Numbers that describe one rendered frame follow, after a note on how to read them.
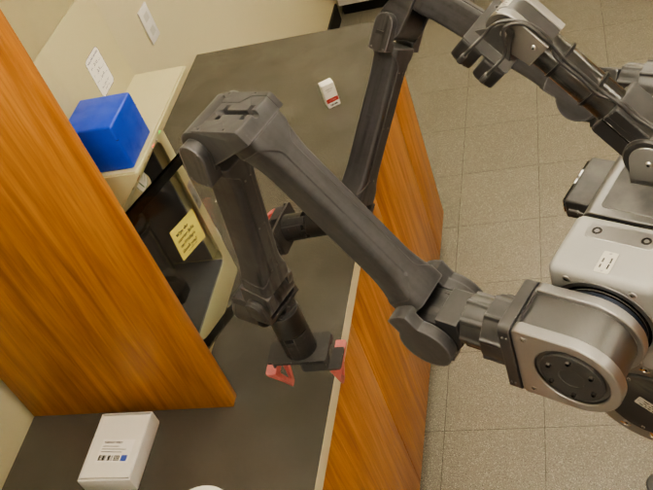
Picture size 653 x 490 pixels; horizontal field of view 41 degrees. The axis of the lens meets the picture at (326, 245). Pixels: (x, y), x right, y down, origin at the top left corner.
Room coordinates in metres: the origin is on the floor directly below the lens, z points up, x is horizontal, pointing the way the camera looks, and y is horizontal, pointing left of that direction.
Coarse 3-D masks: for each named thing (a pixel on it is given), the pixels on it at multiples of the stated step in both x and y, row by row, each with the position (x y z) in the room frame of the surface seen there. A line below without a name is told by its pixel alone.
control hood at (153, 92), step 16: (144, 80) 1.57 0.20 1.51; (160, 80) 1.55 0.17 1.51; (176, 80) 1.52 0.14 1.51; (144, 96) 1.51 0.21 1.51; (160, 96) 1.49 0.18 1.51; (144, 112) 1.46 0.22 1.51; (160, 112) 1.43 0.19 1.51; (144, 160) 1.31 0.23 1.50; (112, 176) 1.30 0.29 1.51; (128, 176) 1.28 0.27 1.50; (128, 192) 1.29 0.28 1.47
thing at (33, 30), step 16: (0, 0) 1.39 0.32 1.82; (16, 0) 1.43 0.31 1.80; (32, 0) 1.46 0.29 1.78; (48, 0) 1.50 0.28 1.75; (64, 0) 1.54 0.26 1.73; (16, 16) 1.41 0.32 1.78; (32, 16) 1.44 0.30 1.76; (48, 16) 1.48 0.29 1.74; (16, 32) 1.39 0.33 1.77; (32, 32) 1.42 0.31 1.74; (48, 32) 1.45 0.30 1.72; (32, 48) 1.40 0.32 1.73
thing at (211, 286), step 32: (160, 192) 1.41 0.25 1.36; (192, 192) 1.46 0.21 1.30; (160, 224) 1.38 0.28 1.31; (224, 224) 1.48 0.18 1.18; (160, 256) 1.36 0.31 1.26; (192, 256) 1.40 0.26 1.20; (224, 256) 1.45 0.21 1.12; (192, 288) 1.38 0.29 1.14; (224, 288) 1.43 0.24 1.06; (192, 320) 1.35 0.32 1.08; (224, 320) 1.40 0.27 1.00
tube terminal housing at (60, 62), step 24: (72, 24) 1.52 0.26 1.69; (96, 24) 1.58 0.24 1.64; (48, 48) 1.43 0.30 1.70; (72, 48) 1.49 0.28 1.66; (48, 72) 1.40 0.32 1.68; (72, 72) 1.46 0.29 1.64; (120, 72) 1.58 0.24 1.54; (72, 96) 1.42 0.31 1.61; (96, 96) 1.48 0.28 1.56; (168, 144) 1.61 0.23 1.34; (144, 168) 1.50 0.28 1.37
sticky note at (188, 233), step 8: (192, 216) 1.44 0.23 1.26; (184, 224) 1.42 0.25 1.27; (192, 224) 1.43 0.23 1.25; (176, 232) 1.40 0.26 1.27; (184, 232) 1.41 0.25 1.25; (192, 232) 1.42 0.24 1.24; (200, 232) 1.43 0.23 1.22; (176, 240) 1.39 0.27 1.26; (184, 240) 1.40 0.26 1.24; (192, 240) 1.42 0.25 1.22; (200, 240) 1.43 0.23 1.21; (184, 248) 1.40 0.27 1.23; (192, 248) 1.41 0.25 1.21; (184, 256) 1.39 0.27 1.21
